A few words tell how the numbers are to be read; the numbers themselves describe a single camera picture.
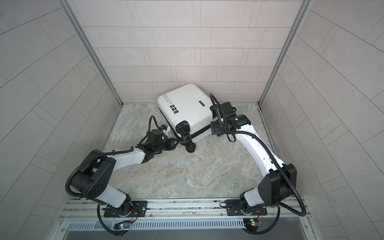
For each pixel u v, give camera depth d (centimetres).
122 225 64
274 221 66
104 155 48
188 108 87
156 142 71
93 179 44
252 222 68
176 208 72
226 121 59
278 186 47
